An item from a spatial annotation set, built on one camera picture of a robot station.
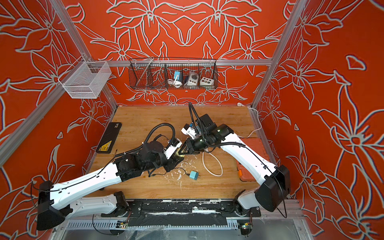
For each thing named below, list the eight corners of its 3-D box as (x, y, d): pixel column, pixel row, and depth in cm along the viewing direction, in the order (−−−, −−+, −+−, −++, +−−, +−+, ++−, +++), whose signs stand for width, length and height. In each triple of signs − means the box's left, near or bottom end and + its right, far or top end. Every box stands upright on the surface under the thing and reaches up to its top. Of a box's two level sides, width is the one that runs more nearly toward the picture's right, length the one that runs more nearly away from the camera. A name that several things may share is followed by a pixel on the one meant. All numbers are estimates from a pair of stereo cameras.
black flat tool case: (97, 153, 96) (95, 151, 93) (110, 124, 111) (108, 122, 109) (111, 153, 96) (108, 151, 93) (122, 124, 111) (120, 122, 109)
